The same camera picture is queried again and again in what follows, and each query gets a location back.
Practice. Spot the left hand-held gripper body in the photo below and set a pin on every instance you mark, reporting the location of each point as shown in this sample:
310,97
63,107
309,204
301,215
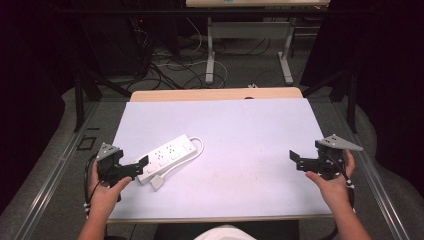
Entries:
110,166

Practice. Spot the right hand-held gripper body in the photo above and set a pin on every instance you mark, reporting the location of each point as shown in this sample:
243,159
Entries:
328,156

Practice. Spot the white power plug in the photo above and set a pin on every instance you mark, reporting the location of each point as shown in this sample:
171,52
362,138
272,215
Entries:
156,183

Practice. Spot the white power strip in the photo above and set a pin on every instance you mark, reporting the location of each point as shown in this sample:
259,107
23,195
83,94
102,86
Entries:
166,156

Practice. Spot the person's left hand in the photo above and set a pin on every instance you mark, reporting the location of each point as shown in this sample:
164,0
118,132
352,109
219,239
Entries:
106,196

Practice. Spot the person's right hand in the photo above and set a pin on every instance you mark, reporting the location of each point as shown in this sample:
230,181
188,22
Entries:
333,191

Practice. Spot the white table mat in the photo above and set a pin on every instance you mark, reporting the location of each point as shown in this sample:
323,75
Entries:
233,150

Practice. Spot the black metal stand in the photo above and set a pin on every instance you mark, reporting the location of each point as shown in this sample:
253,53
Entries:
80,100
350,96

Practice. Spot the wooden table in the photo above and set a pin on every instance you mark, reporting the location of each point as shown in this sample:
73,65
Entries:
216,94

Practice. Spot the person's white clothing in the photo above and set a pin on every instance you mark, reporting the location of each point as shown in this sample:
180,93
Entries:
225,233

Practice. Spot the black computer tower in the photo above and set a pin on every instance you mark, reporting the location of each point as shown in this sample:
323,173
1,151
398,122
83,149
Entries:
116,43

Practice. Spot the white desk frame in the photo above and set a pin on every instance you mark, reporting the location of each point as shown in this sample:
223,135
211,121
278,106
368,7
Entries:
250,30

